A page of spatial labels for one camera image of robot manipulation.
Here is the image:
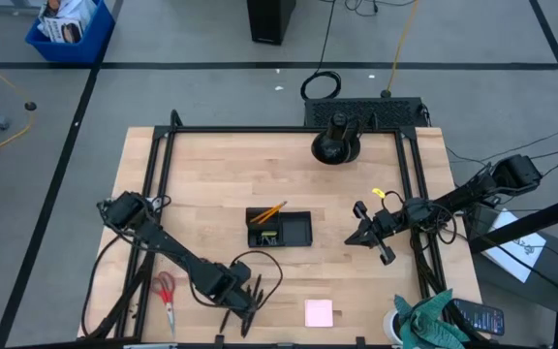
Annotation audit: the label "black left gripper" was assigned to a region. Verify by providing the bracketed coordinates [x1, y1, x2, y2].
[205, 261, 261, 325]

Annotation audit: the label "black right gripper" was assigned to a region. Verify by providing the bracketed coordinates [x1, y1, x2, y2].
[345, 201, 406, 266]

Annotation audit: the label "black mesh desk organizer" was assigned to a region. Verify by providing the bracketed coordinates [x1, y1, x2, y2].
[245, 206, 314, 249]

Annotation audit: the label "pink sticky note pad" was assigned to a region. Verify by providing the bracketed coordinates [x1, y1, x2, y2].
[304, 299, 334, 329]

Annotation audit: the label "red handled scissors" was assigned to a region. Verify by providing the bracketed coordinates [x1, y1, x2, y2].
[150, 270, 179, 339]

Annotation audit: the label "orange pencil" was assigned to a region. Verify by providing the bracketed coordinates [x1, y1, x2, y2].
[249, 202, 285, 223]
[255, 201, 289, 225]

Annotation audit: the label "white cup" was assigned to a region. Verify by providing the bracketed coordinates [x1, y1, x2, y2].
[383, 309, 403, 344]

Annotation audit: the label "black desk lamp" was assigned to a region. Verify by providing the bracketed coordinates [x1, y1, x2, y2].
[310, 111, 365, 166]

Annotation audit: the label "teal green cloth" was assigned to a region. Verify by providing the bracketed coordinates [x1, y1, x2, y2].
[393, 289, 470, 349]

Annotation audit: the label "black vented equipment box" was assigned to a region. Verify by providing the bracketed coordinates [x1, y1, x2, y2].
[303, 96, 429, 129]

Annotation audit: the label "black smartphone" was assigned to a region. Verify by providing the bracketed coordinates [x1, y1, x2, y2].
[451, 298, 506, 337]

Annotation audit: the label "white paper sheet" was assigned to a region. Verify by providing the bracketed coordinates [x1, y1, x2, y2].
[481, 207, 548, 284]

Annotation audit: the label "black metal beam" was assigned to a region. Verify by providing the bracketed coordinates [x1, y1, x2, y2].
[467, 188, 558, 254]

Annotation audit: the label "black computer tower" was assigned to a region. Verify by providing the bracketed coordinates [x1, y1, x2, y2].
[246, 0, 297, 47]

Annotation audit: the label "blue plastic bin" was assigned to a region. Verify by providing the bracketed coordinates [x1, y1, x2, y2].
[24, 0, 116, 64]

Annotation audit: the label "magazines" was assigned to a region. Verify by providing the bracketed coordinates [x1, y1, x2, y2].
[38, 0, 97, 44]

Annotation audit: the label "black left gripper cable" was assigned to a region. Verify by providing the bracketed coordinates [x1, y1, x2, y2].
[230, 249, 284, 309]

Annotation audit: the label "black metal table frame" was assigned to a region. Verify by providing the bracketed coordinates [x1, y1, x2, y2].
[80, 109, 491, 349]

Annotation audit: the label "black floor cable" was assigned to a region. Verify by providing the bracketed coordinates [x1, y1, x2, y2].
[299, 0, 343, 102]

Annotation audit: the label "yellow cable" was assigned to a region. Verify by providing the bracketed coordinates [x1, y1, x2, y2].
[0, 47, 37, 160]
[386, 0, 421, 93]

